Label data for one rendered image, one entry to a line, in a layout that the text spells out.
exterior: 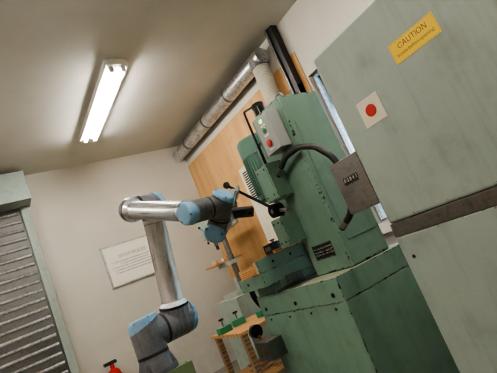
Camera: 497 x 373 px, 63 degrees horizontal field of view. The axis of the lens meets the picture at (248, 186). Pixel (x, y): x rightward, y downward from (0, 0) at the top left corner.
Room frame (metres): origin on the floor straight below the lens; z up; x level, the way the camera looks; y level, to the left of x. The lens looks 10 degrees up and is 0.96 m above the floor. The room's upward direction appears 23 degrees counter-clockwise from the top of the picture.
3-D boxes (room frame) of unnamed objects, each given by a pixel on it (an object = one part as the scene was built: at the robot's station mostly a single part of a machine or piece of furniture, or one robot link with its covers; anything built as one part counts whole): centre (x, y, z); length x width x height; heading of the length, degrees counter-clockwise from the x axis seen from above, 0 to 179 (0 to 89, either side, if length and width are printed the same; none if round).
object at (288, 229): (1.70, -0.08, 1.02); 0.09 x 0.07 x 0.12; 124
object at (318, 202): (1.70, -0.27, 1.16); 0.22 x 0.22 x 0.72; 34
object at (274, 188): (1.68, -0.10, 1.22); 0.09 x 0.08 x 0.15; 34
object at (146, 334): (2.02, 0.72, 0.83); 0.17 x 0.15 x 0.18; 134
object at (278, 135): (1.59, -0.17, 1.40); 0.10 x 0.06 x 0.16; 34
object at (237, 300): (4.28, 0.44, 0.79); 0.62 x 0.48 x 1.58; 37
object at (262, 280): (2.04, -0.07, 0.87); 0.61 x 0.30 x 0.06; 124
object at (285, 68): (3.23, -0.67, 1.35); 0.12 x 0.10 x 2.70; 35
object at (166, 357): (2.02, 0.73, 0.70); 0.19 x 0.19 x 0.10
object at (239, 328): (3.44, 0.35, 0.32); 0.66 x 0.57 x 0.64; 123
